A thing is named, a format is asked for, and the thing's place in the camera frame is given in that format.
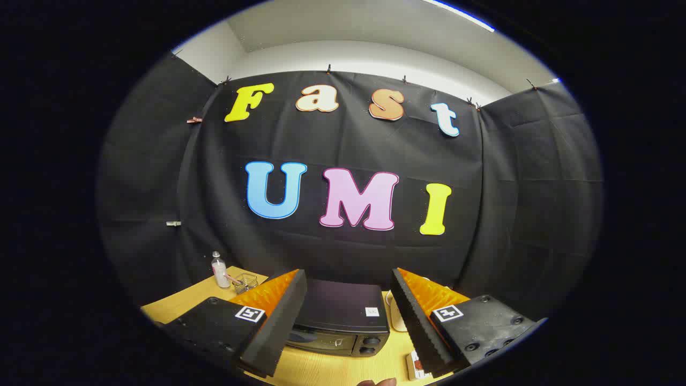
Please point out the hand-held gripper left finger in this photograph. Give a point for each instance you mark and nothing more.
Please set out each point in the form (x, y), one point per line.
(281, 321)

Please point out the clear plastic bottle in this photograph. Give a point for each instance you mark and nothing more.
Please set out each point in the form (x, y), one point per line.
(220, 271)

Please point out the white rectangular dish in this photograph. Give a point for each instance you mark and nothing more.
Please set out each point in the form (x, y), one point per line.
(411, 364)

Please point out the small pink stick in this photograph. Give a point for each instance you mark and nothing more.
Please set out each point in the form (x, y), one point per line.
(233, 279)

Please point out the black toaster oven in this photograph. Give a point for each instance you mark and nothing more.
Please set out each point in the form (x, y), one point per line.
(337, 305)

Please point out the white pop-up toaster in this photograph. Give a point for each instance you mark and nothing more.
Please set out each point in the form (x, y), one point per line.
(397, 316)

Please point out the black backdrop cloth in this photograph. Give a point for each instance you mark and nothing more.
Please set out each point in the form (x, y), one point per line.
(482, 214)

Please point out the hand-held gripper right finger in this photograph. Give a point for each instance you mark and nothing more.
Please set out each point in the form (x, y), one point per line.
(415, 321)

